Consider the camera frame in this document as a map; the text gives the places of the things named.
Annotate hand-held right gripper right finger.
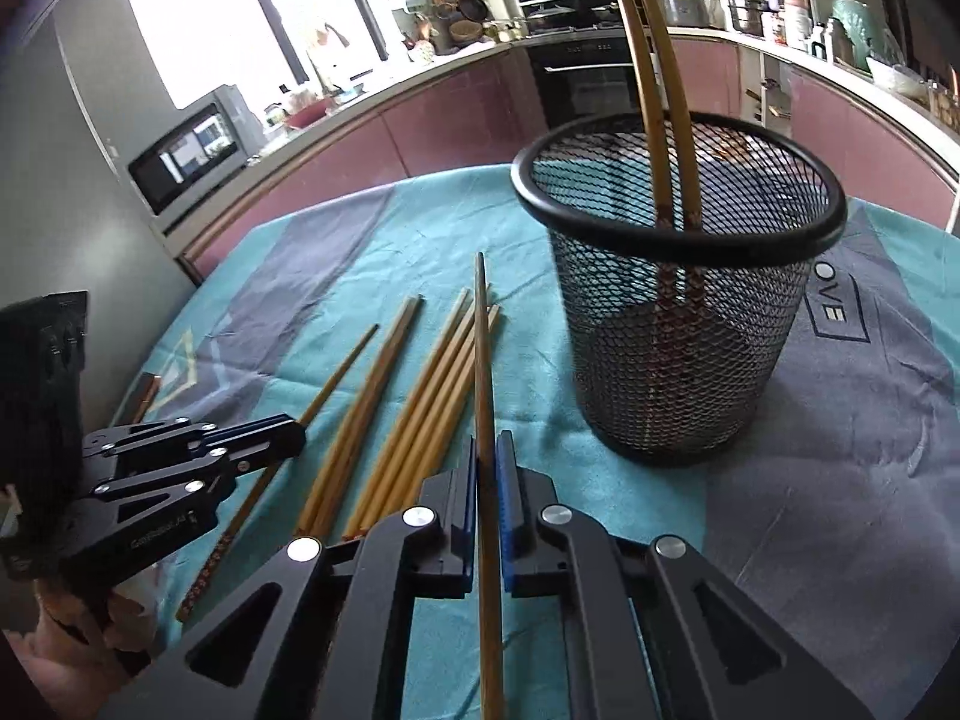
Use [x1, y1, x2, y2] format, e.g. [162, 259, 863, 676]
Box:
[493, 431, 875, 720]

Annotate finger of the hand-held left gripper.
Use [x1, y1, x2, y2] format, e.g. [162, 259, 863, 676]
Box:
[56, 450, 257, 580]
[81, 414, 308, 479]

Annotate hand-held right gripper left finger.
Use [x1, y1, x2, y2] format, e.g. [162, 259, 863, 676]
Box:
[97, 435, 481, 720]

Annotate bunch of bamboo chopsticks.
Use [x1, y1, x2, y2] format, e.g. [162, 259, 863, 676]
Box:
[296, 281, 502, 545]

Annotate dark brown wooden chopstick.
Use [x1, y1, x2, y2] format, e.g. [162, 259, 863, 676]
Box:
[472, 251, 507, 720]

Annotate black wire mesh basket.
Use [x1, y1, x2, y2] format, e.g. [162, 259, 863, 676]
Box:
[510, 111, 848, 466]

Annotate person's left hand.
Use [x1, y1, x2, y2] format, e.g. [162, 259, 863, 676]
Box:
[0, 581, 162, 720]

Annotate grey refrigerator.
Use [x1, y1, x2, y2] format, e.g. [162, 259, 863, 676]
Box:
[0, 15, 200, 308]

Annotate silver microwave oven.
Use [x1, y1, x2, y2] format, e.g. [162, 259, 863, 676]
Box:
[127, 85, 265, 217]

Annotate teal and grey tablecloth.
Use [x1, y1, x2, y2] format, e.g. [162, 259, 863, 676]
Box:
[109, 161, 960, 720]

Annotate pink kitchen cabinets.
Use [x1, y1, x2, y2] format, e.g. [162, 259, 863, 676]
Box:
[180, 34, 960, 278]

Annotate kitchen window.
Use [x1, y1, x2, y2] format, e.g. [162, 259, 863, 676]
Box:
[120, 0, 383, 110]

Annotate black built-in oven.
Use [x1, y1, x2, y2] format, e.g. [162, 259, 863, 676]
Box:
[525, 34, 653, 132]

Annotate steel box appliance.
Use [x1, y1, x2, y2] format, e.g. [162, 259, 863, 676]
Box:
[660, 0, 727, 31]

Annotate white kitchen countertop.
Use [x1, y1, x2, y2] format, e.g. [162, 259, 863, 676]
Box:
[161, 22, 960, 241]

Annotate stainless steel pot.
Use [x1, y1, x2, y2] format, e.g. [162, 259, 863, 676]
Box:
[724, 0, 770, 37]

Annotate white bowl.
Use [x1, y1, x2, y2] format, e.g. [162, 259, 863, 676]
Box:
[866, 56, 927, 98]

